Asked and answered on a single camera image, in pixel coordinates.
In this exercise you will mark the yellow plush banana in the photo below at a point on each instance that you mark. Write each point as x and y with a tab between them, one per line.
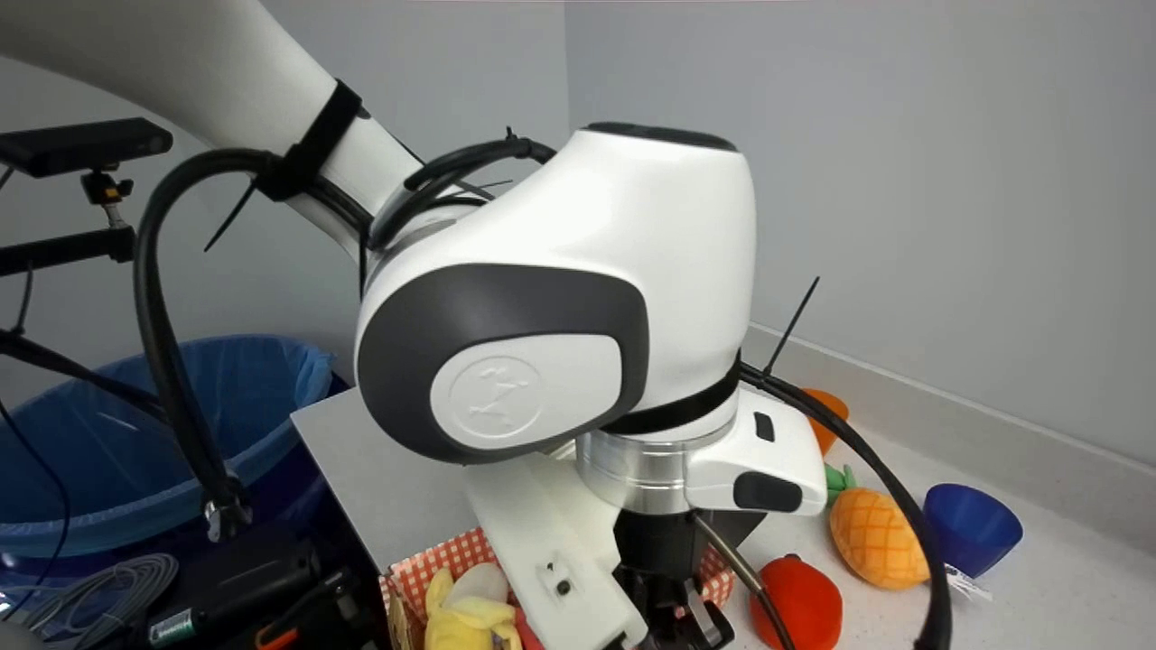
472	613

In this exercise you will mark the black equipment on floor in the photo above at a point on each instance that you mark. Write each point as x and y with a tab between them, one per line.
277	591

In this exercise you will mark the red checkered cardboard box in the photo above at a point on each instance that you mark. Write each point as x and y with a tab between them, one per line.
409	581

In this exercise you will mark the blue plastic bowl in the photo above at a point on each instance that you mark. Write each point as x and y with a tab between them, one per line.
968	528

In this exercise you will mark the plush pineapple toy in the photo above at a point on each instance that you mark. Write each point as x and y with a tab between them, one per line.
872	538

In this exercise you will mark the red plush fruit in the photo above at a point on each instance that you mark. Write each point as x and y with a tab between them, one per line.
806	600

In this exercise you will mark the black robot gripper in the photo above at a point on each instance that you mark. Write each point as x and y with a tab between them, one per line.
657	571

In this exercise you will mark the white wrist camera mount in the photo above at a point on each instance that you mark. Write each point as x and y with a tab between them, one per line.
556	556

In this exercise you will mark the blue lined trash bin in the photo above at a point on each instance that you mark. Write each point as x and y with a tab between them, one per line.
124	471

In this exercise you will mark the black camera on stand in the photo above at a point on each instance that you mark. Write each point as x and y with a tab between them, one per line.
77	308

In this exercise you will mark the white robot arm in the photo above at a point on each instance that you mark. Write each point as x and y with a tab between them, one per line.
523	296

